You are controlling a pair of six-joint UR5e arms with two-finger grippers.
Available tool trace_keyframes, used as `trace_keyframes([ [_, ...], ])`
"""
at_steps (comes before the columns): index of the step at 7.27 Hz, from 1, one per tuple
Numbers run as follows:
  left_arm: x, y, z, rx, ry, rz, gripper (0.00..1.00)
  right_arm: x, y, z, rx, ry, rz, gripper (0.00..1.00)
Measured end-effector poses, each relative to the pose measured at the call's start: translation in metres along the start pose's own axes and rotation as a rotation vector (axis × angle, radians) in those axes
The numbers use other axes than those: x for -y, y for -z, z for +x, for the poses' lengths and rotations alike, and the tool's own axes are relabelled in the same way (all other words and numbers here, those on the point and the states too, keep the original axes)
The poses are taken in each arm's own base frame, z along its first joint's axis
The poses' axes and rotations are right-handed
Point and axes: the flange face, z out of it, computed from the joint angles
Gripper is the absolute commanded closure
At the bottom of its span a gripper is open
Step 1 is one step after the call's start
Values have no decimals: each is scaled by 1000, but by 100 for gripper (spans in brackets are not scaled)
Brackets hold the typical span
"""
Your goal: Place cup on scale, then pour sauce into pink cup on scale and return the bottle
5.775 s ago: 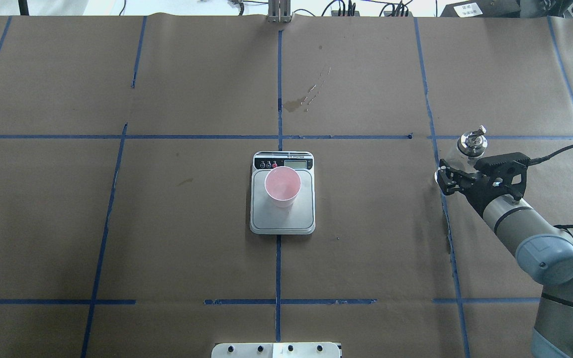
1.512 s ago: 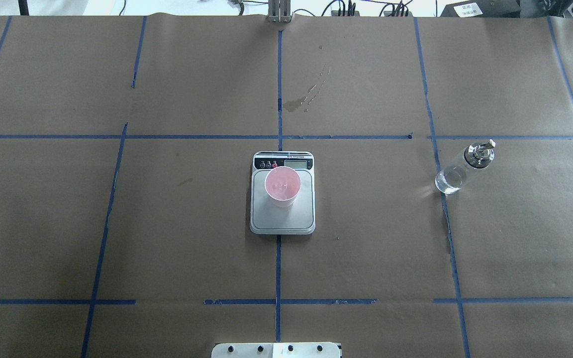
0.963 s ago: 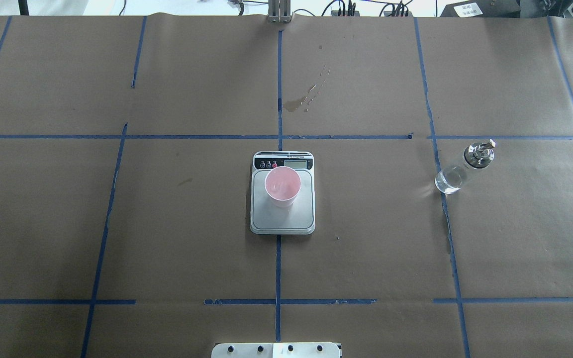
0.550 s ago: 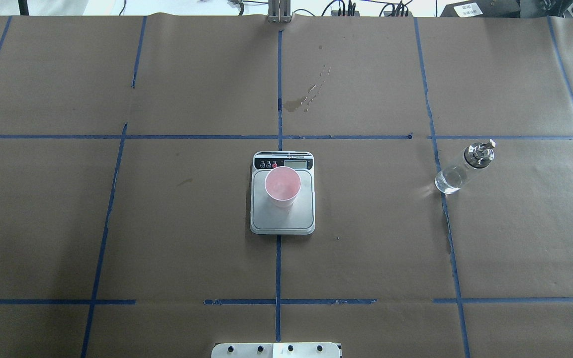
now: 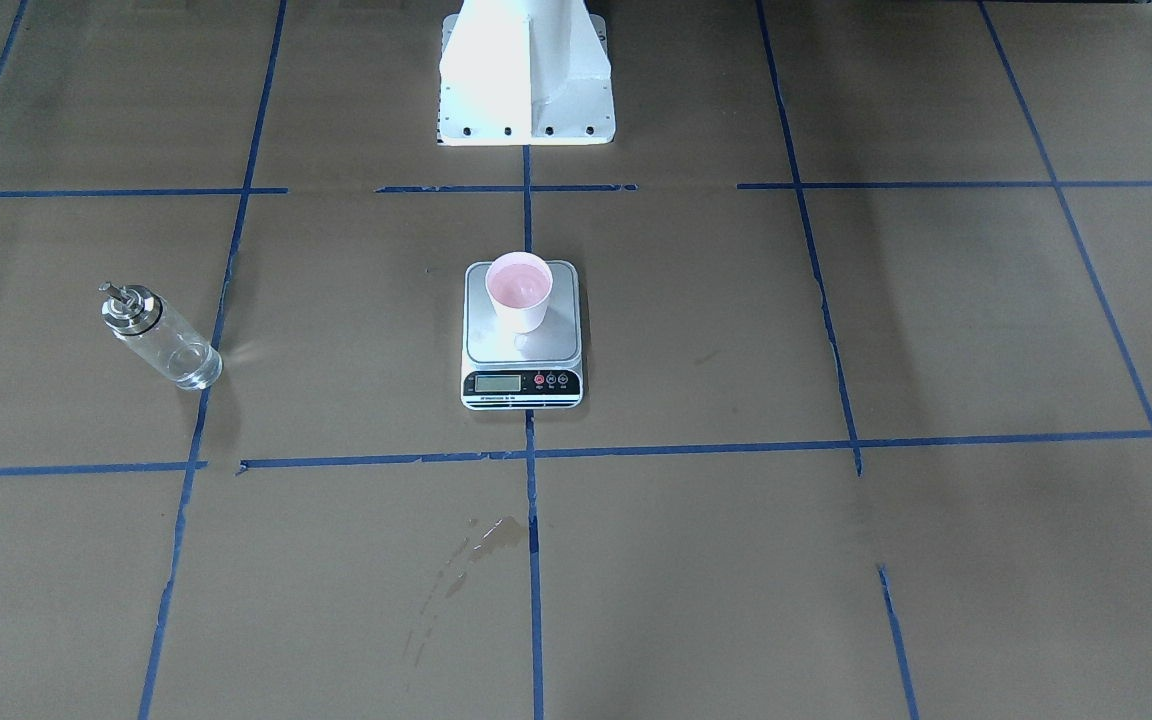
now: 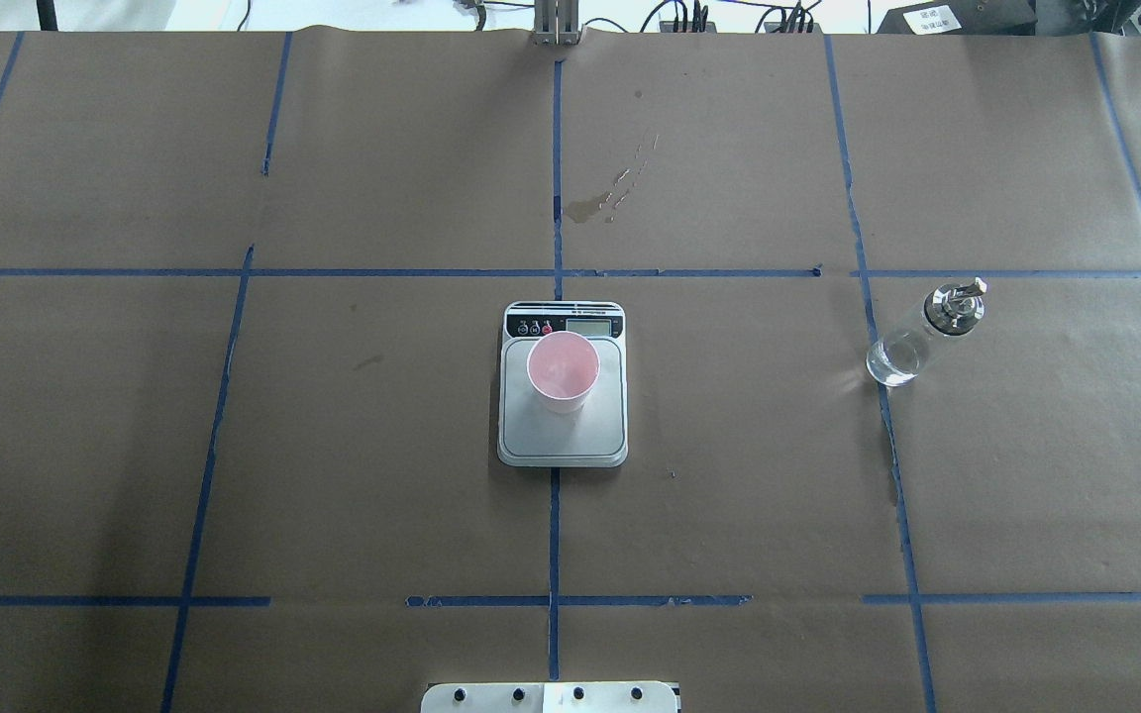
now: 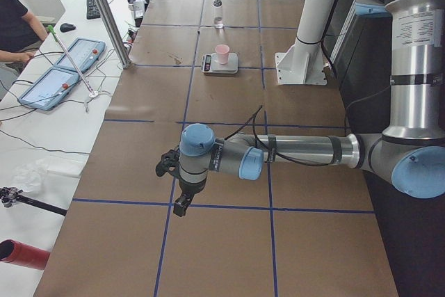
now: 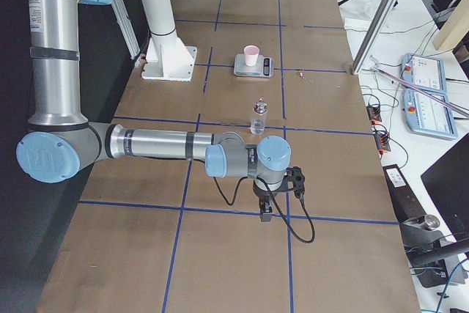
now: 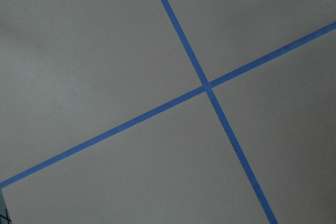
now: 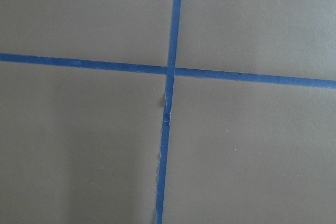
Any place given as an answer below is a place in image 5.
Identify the pink plastic cup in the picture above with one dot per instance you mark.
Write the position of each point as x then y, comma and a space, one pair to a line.
519, 286

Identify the glass sauce dispenser bottle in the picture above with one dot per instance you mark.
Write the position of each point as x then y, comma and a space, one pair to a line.
151, 328

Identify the digital kitchen scale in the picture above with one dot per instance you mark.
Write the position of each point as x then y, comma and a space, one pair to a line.
505, 370

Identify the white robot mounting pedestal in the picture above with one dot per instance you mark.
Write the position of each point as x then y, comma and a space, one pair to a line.
516, 73

